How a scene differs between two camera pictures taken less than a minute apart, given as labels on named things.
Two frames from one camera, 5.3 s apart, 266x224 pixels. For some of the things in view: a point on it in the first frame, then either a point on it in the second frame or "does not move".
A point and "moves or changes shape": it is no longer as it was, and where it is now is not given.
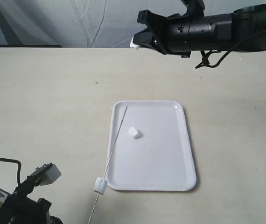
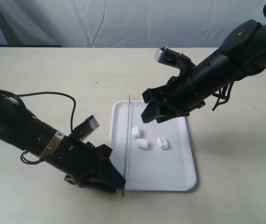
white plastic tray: (161, 158) does not move
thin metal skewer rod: (108, 164) → (127, 147)
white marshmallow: (132, 45) → (163, 142)
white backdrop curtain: (80, 23) does not move
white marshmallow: (100, 185) moves or changes shape
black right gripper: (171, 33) → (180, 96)
